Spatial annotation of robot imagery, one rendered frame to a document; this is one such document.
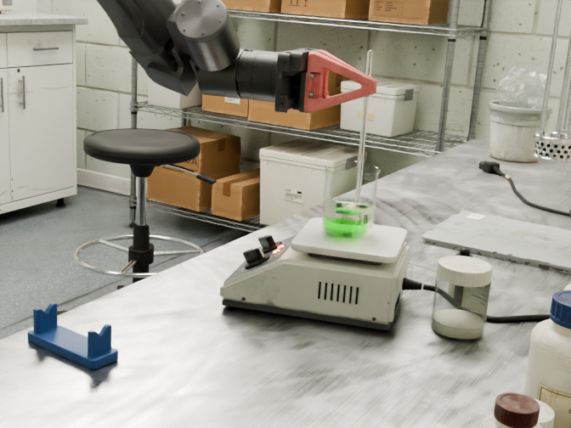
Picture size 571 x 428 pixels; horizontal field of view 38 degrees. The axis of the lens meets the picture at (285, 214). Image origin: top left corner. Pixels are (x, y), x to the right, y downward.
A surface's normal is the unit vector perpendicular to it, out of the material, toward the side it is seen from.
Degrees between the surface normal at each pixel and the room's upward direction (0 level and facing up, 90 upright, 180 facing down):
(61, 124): 90
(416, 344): 0
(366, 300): 90
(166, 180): 91
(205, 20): 49
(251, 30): 90
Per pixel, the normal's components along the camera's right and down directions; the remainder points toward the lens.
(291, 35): -0.49, 0.20
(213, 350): 0.06, -0.96
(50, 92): 0.87, 0.18
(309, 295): -0.25, 0.25
